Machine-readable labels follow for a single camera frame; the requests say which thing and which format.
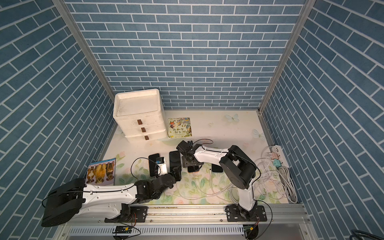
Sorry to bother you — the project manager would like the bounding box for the phone green case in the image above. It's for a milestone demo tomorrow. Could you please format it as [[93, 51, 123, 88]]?
[[211, 164, 223, 173], [169, 151, 182, 173]]

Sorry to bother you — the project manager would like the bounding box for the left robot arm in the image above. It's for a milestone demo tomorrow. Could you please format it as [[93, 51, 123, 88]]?
[[41, 163, 182, 228]]

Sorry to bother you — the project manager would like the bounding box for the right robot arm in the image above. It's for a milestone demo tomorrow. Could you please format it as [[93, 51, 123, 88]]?
[[176, 141, 259, 211]]

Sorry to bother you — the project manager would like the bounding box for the green picture book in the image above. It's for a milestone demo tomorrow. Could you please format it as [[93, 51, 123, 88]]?
[[167, 118, 192, 139]]

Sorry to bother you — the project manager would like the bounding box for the white three-drawer cabinet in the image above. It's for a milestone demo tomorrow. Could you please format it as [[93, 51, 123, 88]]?
[[113, 89, 168, 143]]

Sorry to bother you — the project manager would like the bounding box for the blue picture book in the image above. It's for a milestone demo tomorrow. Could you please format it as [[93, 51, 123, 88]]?
[[86, 158, 116, 186]]

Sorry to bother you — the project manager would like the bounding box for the white power strip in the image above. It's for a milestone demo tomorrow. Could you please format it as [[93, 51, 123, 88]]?
[[269, 145, 290, 168]]

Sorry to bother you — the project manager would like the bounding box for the aluminium mounting rail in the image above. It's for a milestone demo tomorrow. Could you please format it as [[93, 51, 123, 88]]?
[[54, 203, 317, 240]]

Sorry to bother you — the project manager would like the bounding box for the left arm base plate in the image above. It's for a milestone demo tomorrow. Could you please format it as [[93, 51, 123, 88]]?
[[104, 205, 148, 223]]

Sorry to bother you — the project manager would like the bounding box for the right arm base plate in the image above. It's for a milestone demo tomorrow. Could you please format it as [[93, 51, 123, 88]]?
[[225, 204, 268, 222]]

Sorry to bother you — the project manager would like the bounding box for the white power strip cord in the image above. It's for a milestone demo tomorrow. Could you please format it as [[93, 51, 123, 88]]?
[[254, 146, 298, 204]]

